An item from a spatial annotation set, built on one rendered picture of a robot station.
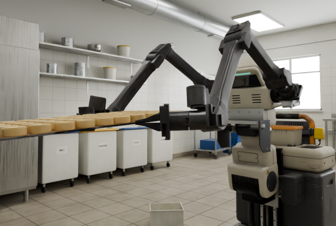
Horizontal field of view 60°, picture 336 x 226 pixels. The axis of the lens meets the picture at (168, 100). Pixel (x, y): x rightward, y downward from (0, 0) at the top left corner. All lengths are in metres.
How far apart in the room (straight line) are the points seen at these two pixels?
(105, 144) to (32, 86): 1.43
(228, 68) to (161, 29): 5.45
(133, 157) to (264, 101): 3.49
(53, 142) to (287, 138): 2.96
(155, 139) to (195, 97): 4.32
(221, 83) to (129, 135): 3.83
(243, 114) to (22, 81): 2.61
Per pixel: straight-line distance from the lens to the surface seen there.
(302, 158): 1.78
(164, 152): 5.32
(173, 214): 2.73
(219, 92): 0.93
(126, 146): 4.70
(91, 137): 4.29
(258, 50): 1.26
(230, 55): 1.05
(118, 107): 1.35
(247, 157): 1.64
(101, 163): 4.44
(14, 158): 3.58
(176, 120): 0.81
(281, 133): 1.87
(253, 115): 1.57
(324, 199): 1.84
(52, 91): 4.73
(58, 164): 4.09
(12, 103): 3.54
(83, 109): 1.26
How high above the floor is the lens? 1.02
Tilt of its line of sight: 2 degrees up
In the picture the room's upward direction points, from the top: straight up
